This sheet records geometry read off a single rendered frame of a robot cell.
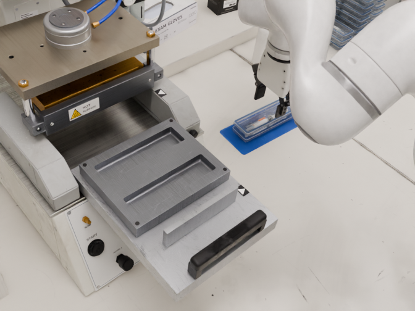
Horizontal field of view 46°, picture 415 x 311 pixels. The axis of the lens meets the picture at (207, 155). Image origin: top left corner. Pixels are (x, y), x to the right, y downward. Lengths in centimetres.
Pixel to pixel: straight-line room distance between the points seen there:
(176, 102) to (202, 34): 58
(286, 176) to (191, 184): 42
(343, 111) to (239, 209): 29
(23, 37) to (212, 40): 70
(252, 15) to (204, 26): 58
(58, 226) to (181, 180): 23
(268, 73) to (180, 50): 35
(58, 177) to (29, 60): 20
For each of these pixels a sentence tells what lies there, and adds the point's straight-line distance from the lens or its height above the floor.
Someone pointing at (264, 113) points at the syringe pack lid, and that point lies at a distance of 128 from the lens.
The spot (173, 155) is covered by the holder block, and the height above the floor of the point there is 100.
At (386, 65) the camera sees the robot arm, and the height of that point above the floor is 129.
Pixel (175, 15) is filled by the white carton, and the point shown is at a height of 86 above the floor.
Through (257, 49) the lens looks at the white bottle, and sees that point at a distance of 147.
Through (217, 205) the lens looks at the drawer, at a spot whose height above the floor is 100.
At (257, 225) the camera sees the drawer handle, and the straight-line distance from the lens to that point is 79.
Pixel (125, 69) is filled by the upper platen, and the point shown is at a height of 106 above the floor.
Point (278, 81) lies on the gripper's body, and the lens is 117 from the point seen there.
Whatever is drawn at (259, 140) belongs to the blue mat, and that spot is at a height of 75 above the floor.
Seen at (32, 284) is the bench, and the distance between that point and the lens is 103.
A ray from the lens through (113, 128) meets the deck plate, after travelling 101.
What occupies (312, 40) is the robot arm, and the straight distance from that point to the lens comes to 67.
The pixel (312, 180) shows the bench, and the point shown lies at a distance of 122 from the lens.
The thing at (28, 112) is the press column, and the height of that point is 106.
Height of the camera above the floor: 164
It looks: 47 degrees down
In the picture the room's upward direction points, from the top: 9 degrees clockwise
